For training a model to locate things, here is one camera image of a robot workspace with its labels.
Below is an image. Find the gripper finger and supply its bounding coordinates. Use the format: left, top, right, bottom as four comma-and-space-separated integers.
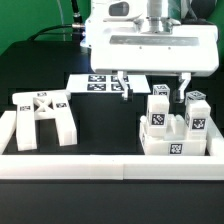
173, 73, 191, 103
117, 71, 133, 101

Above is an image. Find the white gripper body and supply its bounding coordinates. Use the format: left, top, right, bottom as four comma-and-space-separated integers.
86, 0, 219, 76

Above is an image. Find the white chair seat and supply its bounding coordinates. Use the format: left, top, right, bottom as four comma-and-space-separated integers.
139, 114, 207, 156

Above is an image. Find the white tagged cube far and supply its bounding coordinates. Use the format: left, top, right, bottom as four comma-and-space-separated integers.
185, 90, 206, 102

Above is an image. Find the white tagged cube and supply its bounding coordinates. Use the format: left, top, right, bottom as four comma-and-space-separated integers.
185, 90, 206, 102
153, 84, 170, 96

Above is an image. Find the white tagged cube near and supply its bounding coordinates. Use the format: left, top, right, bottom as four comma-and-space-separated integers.
153, 84, 170, 96

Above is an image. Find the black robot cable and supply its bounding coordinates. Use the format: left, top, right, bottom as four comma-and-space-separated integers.
27, 0, 87, 42

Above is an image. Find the white marker base plate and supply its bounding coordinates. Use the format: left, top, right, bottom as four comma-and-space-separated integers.
66, 74, 151, 94

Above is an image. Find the white right fence rail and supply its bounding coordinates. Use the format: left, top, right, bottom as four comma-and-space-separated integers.
207, 119, 224, 157

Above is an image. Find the white fence rail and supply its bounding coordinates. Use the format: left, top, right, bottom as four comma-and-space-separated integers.
207, 119, 224, 157
0, 155, 224, 180
0, 111, 16, 155

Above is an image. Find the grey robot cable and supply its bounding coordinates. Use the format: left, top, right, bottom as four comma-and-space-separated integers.
55, 0, 66, 42

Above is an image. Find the white front fence rail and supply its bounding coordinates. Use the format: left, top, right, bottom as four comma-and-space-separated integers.
0, 155, 224, 180

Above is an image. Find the white chair back frame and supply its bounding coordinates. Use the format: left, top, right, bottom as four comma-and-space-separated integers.
12, 89, 77, 151

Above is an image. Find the white left fence rail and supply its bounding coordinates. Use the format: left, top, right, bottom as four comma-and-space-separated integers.
0, 111, 16, 155

